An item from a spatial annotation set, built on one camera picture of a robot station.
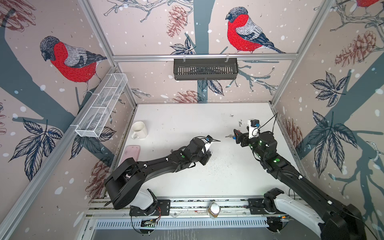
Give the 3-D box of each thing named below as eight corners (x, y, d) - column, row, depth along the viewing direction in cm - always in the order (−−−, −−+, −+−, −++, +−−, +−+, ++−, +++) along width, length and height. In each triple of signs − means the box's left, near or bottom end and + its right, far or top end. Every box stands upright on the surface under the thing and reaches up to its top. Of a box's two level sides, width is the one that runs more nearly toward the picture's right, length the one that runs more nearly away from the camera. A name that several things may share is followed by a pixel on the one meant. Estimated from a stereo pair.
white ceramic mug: (135, 142, 99) (131, 135, 92) (136, 130, 106) (131, 122, 99) (147, 140, 101) (144, 132, 94) (147, 128, 107) (143, 120, 100)
